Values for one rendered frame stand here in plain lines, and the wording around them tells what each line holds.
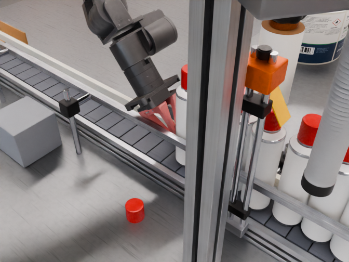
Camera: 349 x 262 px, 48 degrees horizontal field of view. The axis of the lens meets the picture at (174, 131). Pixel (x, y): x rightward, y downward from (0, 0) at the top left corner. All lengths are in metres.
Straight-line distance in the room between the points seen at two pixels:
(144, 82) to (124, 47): 0.07
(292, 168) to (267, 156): 0.04
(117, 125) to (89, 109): 0.09
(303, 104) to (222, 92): 0.58
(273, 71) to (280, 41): 0.39
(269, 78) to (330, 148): 0.10
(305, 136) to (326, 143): 0.14
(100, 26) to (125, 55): 0.07
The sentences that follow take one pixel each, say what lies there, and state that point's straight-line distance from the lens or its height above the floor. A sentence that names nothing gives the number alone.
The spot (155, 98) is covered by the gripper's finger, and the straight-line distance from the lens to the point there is 0.69.
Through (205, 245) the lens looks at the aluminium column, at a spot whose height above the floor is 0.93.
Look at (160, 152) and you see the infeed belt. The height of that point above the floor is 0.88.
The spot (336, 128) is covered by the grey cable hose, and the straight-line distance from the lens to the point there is 0.41.
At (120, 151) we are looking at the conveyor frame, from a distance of 0.82.
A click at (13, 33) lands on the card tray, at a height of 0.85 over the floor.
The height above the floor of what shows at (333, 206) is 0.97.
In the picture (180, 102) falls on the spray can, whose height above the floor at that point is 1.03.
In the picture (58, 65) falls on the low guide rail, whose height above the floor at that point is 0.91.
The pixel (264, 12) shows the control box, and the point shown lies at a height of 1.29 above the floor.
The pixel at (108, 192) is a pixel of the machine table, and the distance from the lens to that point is 0.79.
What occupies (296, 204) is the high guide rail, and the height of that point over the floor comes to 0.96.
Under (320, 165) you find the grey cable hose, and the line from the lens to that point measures 0.45.
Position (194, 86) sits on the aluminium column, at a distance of 0.41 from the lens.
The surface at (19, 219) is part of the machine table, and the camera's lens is 0.79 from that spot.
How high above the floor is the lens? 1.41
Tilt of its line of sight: 40 degrees down
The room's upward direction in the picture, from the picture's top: straight up
